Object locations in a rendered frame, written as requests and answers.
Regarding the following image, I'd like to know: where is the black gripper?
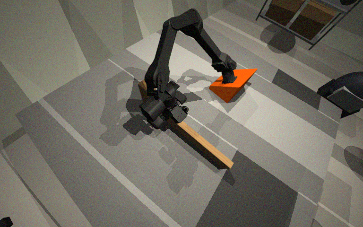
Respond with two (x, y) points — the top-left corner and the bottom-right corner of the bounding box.
(147, 90), (187, 129)

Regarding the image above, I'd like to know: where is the wooden post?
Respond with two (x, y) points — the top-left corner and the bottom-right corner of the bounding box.
(138, 79), (149, 102)

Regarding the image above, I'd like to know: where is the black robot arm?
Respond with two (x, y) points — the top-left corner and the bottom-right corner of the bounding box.
(139, 9), (238, 124)

